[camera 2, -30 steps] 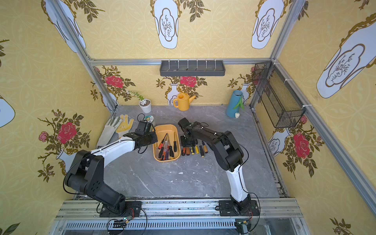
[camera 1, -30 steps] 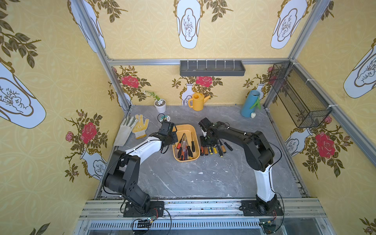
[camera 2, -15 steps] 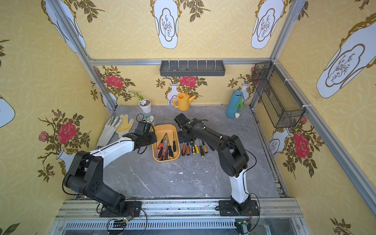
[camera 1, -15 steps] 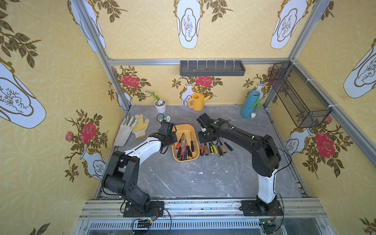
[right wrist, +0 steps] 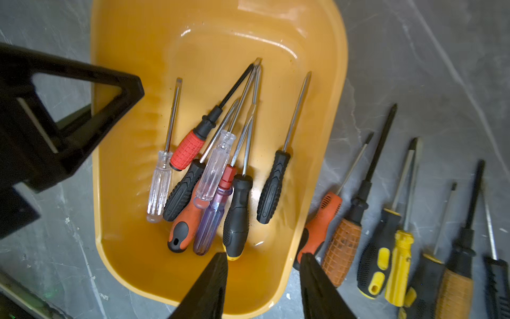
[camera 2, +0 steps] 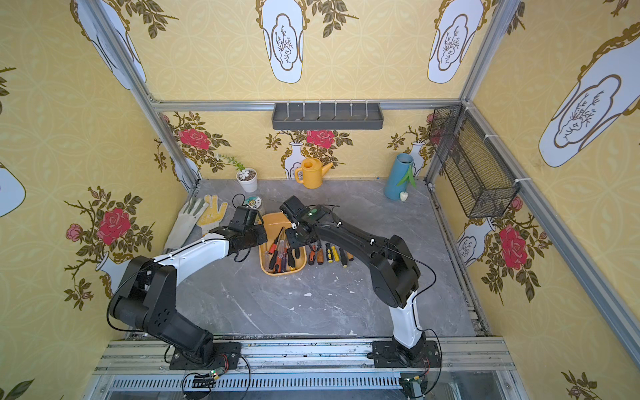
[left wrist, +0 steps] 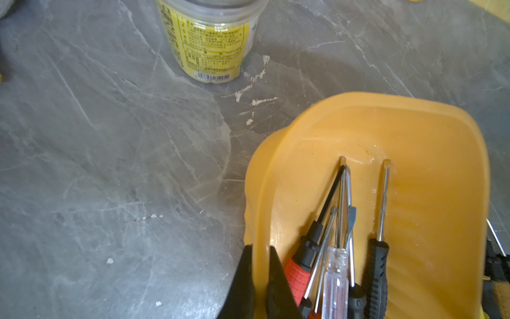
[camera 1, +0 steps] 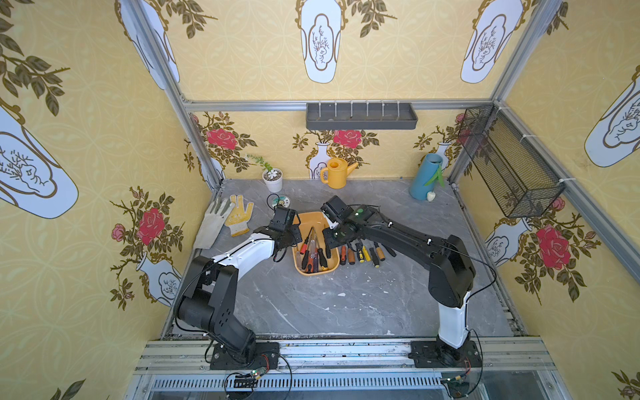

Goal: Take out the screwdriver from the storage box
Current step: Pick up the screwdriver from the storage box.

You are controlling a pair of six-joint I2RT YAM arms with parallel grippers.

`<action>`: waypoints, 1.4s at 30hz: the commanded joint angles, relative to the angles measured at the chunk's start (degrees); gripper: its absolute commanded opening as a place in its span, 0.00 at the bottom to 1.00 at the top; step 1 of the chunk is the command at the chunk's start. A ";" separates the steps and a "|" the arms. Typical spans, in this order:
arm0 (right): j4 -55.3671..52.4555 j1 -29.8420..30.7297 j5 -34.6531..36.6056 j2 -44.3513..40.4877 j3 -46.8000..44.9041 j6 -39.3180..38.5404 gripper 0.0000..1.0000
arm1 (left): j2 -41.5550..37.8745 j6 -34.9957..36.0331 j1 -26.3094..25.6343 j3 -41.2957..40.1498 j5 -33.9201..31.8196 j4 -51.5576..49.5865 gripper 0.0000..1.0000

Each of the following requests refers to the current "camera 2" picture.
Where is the yellow storage box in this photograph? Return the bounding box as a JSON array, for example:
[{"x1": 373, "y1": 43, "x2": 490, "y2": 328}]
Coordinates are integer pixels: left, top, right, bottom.
[{"x1": 259, "y1": 213, "x2": 308, "y2": 277}]

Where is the black yellow-collar screwdriver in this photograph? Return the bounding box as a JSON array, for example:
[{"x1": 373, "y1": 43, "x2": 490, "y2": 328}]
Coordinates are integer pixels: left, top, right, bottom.
[{"x1": 325, "y1": 243, "x2": 334, "y2": 263}]

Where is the black ribbed screwdriver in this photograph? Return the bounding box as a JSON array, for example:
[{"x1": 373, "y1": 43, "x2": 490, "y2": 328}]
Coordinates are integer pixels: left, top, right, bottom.
[{"x1": 339, "y1": 248, "x2": 348, "y2": 268}]

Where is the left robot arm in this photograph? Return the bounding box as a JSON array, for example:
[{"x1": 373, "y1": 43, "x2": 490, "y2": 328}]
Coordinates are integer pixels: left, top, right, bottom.
[{"x1": 107, "y1": 206, "x2": 268, "y2": 367}]

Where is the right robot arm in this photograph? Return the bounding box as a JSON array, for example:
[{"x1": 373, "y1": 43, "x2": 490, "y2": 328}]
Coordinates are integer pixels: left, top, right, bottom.
[{"x1": 280, "y1": 196, "x2": 427, "y2": 362}]

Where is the red grip black screwdriver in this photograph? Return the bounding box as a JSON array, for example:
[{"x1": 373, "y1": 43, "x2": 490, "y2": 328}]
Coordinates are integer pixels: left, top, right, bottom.
[{"x1": 268, "y1": 228, "x2": 284, "y2": 255}]

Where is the sunflower seed jar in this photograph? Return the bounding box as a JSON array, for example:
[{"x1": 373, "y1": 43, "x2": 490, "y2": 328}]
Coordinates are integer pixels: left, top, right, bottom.
[{"x1": 243, "y1": 196, "x2": 263, "y2": 210}]

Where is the yellow dotted work glove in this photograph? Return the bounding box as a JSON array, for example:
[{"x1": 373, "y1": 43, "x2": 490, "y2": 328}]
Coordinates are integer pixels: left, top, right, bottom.
[{"x1": 197, "y1": 194, "x2": 228, "y2": 235}]

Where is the yellow watering can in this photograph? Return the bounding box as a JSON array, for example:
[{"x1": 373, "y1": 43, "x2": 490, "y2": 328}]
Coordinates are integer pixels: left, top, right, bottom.
[{"x1": 293, "y1": 158, "x2": 333, "y2": 189}]

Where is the white flower pot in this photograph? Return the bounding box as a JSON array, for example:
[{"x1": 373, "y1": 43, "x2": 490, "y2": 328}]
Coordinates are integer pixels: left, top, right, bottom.
[{"x1": 236, "y1": 168, "x2": 258, "y2": 193}]

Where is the long white leather glove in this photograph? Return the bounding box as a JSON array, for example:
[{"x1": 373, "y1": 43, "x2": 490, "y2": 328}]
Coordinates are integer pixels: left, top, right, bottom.
[{"x1": 164, "y1": 197, "x2": 208, "y2": 253}]

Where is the teal vase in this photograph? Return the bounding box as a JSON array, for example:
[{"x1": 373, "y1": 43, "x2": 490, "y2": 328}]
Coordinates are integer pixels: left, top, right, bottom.
[{"x1": 384, "y1": 153, "x2": 417, "y2": 202}]

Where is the grey wall shelf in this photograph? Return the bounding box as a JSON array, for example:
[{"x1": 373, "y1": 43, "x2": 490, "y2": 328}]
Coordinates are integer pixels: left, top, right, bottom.
[{"x1": 272, "y1": 101, "x2": 384, "y2": 131}]

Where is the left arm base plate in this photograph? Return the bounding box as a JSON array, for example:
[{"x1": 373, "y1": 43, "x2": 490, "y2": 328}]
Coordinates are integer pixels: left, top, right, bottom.
[{"x1": 169, "y1": 342, "x2": 242, "y2": 371}]

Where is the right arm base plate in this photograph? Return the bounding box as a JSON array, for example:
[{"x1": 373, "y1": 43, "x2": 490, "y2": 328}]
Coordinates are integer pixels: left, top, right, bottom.
[{"x1": 367, "y1": 340, "x2": 442, "y2": 369}]

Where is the black wire basket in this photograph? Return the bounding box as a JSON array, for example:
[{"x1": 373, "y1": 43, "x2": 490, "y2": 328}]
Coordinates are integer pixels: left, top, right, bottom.
[{"x1": 429, "y1": 105, "x2": 520, "y2": 218}]

